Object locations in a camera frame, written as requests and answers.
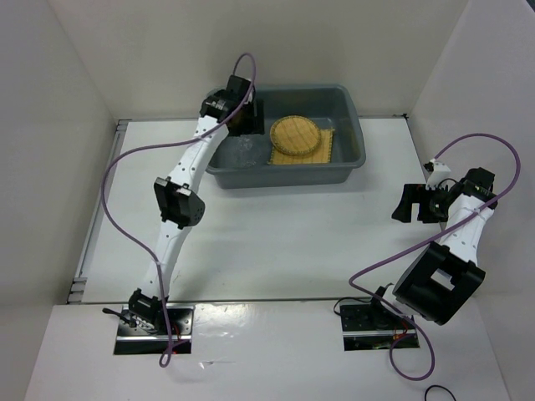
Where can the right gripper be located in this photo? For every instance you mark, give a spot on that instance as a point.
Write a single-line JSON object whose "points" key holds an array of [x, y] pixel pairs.
{"points": [[415, 193]]}

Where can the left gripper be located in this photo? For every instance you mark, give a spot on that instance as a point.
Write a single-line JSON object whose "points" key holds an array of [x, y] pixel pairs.
{"points": [[256, 125]]}

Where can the clear plastic cup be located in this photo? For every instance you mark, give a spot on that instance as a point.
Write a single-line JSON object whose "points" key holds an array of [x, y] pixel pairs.
{"points": [[246, 145], [242, 161]]}

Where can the round green-rimmed bamboo tray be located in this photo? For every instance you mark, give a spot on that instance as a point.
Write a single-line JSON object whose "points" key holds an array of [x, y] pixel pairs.
{"points": [[295, 135]]}

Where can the square woven bamboo tray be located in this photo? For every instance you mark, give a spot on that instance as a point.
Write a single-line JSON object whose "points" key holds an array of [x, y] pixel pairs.
{"points": [[321, 155]]}

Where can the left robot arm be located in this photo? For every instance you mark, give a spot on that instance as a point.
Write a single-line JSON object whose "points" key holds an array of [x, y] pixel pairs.
{"points": [[181, 208]]}

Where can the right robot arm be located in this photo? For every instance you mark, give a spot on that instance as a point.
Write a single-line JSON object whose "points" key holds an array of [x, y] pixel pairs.
{"points": [[446, 273]]}

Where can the grey plastic bin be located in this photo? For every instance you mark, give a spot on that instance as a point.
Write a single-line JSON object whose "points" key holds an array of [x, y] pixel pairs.
{"points": [[329, 106]]}

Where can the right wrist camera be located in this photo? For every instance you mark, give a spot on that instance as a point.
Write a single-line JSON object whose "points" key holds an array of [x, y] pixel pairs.
{"points": [[437, 172]]}

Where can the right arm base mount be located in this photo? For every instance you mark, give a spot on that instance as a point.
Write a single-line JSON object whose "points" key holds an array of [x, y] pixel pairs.
{"points": [[368, 326]]}

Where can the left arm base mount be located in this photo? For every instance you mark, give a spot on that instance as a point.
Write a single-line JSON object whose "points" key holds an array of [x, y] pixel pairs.
{"points": [[136, 338]]}

